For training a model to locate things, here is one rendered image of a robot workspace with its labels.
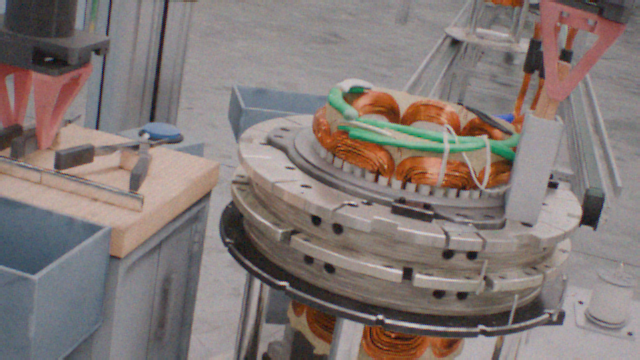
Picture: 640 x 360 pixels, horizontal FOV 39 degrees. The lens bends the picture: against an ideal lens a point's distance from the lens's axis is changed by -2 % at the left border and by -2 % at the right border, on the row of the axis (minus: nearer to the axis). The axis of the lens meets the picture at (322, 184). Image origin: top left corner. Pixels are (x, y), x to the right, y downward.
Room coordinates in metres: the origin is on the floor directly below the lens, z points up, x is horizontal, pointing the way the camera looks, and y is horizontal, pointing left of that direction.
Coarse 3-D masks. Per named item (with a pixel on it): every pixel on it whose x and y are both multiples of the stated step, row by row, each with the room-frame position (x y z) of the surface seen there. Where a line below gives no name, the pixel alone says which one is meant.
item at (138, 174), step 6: (138, 162) 0.70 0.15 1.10; (144, 162) 0.70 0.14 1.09; (138, 168) 0.68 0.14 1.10; (144, 168) 0.69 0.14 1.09; (132, 174) 0.67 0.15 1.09; (138, 174) 0.67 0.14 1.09; (144, 174) 0.70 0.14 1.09; (132, 180) 0.67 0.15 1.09; (138, 180) 0.67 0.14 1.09; (132, 186) 0.67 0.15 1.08; (138, 186) 0.67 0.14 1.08
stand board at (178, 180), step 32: (64, 128) 0.84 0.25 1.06; (32, 160) 0.74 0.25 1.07; (96, 160) 0.77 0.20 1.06; (160, 160) 0.80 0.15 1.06; (192, 160) 0.81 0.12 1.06; (0, 192) 0.65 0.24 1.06; (32, 192) 0.67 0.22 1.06; (64, 192) 0.68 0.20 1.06; (160, 192) 0.72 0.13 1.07; (192, 192) 0.76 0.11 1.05; (128, 224) 0.64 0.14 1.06; (160, 224) 0.70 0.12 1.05
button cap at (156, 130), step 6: (144, 126) 0.96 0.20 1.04; (150, 126) 0.96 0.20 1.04; (156, 126) 0.96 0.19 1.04; (162, 126) 0.97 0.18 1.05; (168, 126) 0.97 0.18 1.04; (174, 126) 0.98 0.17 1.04; (144, 132) 0.96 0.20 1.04; (150, 132) 0.95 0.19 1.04; (156, 132) 0.95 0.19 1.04; (162, 132) 0.95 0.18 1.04; (168, 132) 0.95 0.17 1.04; (174, 132) 0.96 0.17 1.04; (180, 132) 0.97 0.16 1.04; (162, 138) 0.95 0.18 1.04; (174, 138) 0.96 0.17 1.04
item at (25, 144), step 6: (30, 132) 0.72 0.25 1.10; (18, 138) 0.70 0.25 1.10; (24, 138) 0.70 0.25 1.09; (30, 138) 0.71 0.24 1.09; (36, 138) 0.72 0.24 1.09; (12, 144) 0.69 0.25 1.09; (18, 144) 0.69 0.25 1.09; (24, 144) 0.70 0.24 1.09; (30, 144) 0.71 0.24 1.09; (36, 144) 0.72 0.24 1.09; (12, 150) 0.69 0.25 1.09; (18, 150) 0.69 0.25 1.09; (24, 150) 0.70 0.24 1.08; (30, 150) 0.71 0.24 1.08; (12, 156) 0.69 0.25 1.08; (18, 156) 0.69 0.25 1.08
